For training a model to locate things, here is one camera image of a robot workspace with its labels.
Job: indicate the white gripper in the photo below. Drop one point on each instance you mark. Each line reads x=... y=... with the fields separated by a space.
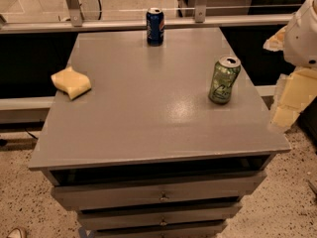
x=302 y=40

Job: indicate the yellow sponge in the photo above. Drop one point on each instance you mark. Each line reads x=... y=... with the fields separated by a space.
x=71 y=82

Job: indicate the green soda can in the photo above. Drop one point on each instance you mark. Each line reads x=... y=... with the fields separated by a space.
x=226 y=71

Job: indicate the blue pepsi can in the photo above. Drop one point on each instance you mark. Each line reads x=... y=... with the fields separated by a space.
x=155 y=26

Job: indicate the top grey drawer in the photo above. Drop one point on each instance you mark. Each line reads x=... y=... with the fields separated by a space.
x=155 y=191

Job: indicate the grey drawer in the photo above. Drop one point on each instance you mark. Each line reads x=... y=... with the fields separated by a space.
x=193 y=229
x=158 y=216
x=155 y=191

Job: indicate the grey drawer cabinet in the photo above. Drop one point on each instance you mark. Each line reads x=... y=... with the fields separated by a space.
x=148 y=116

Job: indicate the middle grey drawer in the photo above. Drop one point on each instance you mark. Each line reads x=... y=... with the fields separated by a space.
x=158 y=216

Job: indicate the bottom grey drawer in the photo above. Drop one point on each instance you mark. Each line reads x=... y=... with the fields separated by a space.
x=193 y=229

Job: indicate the white shoe tip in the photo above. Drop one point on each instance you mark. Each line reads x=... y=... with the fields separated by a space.
x=17 y=233

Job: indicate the metal railing frame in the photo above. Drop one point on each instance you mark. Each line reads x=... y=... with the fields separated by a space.
x=36 y=16

